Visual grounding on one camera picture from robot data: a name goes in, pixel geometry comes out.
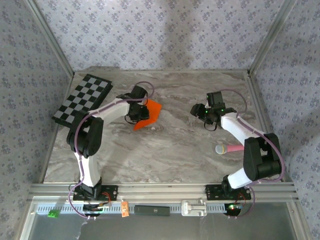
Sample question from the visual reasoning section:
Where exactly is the orange cloth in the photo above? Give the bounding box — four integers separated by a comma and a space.
133, 98, 163, 132

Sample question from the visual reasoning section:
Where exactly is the pink toy microphone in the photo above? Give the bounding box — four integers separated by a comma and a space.
215, 143, 246, 156

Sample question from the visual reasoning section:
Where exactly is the black and grey chessboard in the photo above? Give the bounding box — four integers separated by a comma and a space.
51, 73, 114, 130

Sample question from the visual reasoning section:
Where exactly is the black bar device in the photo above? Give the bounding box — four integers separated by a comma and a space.
133, 204, 171, 217

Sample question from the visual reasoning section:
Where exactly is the orange tag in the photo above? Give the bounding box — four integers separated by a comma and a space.
120, 201, 130, 218

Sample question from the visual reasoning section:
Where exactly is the black right gripper cable loop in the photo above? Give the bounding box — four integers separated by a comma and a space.
203, 121, 219, 132

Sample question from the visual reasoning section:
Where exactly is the aluminium table side rail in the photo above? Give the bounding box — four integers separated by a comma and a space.
38, 72, 76, 183
246, 71, 286, 182

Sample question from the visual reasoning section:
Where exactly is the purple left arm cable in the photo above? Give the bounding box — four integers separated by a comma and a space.
67, 81, 155, 221

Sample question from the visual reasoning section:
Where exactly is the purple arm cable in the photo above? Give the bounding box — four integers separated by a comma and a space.
67, 81, 155, 221
219, 88, 286, 221

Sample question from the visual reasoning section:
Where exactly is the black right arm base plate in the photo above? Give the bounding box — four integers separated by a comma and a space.
204, 184, 252, 201

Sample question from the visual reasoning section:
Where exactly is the aluminium frame cross rail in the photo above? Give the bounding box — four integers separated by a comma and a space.
28, 182, 300, 203

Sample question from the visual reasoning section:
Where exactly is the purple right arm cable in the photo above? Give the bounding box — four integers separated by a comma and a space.
219, 88, 286, 221

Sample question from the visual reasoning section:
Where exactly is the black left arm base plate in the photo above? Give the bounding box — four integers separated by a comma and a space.
73, 184, 119, 202

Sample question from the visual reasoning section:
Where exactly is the white plastic bracket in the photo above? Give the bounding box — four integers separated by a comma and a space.
181, 199, 208, 217

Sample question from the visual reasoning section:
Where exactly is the grey slotted cable tray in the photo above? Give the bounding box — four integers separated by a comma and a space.
36, 202, 245, 215

